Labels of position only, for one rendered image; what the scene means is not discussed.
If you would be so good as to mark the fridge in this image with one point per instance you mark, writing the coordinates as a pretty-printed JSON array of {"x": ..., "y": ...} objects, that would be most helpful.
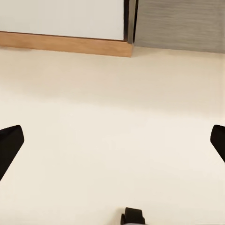
[{"x": 104, "y": 19}]

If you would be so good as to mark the dishwasher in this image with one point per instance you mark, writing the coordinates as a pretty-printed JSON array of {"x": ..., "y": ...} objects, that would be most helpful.
[{"x": 189, "y": 25}]

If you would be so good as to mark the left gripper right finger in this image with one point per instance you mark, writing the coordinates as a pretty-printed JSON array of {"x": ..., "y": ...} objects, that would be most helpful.
[{"x": 217, "y": 139}]

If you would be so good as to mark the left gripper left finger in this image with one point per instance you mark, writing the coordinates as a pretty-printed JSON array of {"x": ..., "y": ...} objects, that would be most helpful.
[{"x": 11, "y": 140}]

